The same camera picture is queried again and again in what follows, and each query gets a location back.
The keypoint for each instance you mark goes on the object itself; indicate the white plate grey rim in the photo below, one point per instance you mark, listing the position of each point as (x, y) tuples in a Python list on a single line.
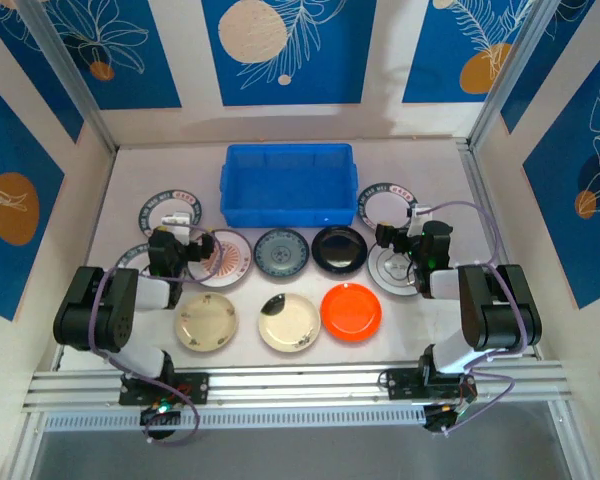
[(390, 277)]

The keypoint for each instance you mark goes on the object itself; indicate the cream plate small flower prints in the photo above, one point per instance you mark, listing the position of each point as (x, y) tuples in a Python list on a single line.
[(206, 322)]

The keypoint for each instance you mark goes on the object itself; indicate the aluminium rail frame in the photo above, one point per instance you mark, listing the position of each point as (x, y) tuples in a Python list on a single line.
[(300, 385)]

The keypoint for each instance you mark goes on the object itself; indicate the white plate green lettered rim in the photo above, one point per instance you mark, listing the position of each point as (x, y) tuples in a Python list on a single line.
[(385, 205), (167, 205), (132, 257)]

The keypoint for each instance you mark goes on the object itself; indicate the aluminium side rail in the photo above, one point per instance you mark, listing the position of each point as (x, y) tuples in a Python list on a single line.
[(472, 170)]

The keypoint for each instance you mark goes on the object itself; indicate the black glossy plate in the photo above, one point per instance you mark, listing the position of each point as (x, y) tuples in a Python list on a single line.
[(339, 250)]

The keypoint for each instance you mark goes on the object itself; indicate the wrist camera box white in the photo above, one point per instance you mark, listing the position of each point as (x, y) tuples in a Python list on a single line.
[(420, 212), (176, 219)]

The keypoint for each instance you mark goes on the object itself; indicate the blue plastic bin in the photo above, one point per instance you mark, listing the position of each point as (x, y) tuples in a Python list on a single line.
[(285, 190)]

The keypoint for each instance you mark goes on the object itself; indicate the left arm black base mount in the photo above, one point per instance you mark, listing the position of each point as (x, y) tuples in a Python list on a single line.
[(195, 387)]

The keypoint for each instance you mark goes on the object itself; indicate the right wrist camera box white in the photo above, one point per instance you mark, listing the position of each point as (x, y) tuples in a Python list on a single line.
[(420, 212)]

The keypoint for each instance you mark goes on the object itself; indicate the cream plate black patch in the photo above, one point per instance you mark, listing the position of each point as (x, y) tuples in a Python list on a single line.
[(290, 327)]

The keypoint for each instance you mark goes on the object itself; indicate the white plate orange sunburst print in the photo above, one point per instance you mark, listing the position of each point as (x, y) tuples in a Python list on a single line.
[(230, 272)]

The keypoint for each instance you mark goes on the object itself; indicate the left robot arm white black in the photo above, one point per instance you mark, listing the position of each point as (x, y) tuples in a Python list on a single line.
[(120, 320)]

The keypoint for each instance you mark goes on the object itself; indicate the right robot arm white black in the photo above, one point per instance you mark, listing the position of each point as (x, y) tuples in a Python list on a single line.
[(485, 320)]

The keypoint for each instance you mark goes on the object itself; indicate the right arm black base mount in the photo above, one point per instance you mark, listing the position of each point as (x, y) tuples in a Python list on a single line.
[(400, 384)]

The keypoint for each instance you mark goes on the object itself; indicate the blue patterned plate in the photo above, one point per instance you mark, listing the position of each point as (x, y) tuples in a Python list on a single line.
[(281, 255)]

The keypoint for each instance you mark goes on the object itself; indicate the aluminium corner post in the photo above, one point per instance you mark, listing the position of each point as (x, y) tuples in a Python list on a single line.
[(71, 75), (511, 75)]

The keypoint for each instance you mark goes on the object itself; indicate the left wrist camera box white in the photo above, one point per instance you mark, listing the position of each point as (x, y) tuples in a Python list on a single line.
[(176, 219)]

